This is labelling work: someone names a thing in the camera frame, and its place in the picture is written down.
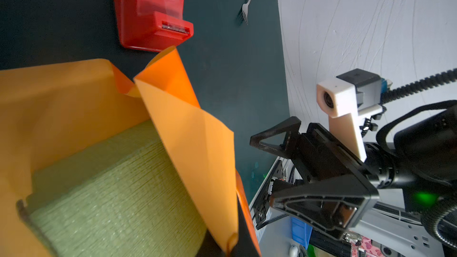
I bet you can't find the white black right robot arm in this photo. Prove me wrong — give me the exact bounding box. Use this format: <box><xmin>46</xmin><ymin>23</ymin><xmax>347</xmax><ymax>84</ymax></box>
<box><xmin>250</xmin><ymin>69</ymin><xmax>457</xmax><ymax>257</ymax></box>

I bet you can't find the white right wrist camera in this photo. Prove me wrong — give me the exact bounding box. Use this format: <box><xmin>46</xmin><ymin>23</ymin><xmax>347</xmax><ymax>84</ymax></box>
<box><xmin>317</xmin><ymin>69</ymin><xmax>392</xmax><ymax>162</ymax></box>

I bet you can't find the blue plastic bin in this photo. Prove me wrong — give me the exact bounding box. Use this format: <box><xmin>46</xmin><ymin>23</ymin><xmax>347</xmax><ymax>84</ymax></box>
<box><xmin>291</xmin><ymin>217</ymin><xmax>313</xmax><ymax>249</ymax></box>

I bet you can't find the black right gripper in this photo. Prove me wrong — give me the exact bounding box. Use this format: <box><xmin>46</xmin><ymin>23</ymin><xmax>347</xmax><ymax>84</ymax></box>
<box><xmin>249</xmin><ymin>116</ymin><xmax>396</xmax><ymax>240</ymax></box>

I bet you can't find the red tape dispenser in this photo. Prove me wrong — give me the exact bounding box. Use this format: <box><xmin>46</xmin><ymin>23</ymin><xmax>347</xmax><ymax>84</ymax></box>
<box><xmin>113</xmin><ymin>0</ymin><xmax>194</xmax><ymax>52</ymax></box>

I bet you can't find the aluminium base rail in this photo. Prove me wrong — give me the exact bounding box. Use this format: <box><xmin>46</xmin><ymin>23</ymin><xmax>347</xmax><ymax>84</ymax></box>
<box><xmin>249</xmin><ymin>157</ymin><xmax>445</xmax><ymax>257</ymax></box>

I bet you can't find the green gift box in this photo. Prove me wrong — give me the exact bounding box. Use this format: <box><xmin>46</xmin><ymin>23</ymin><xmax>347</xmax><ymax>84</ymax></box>
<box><xmin>17</xmin><ymin>121</ymin><xmax>207</xmax><ymax>257</ymax></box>

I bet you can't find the orange wrapping paper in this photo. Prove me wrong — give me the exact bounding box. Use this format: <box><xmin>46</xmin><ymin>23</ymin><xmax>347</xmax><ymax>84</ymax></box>
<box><xmin>1</xmin><ymin>47</ymin><xmax>261</xmax><ymax>257</ymax></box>

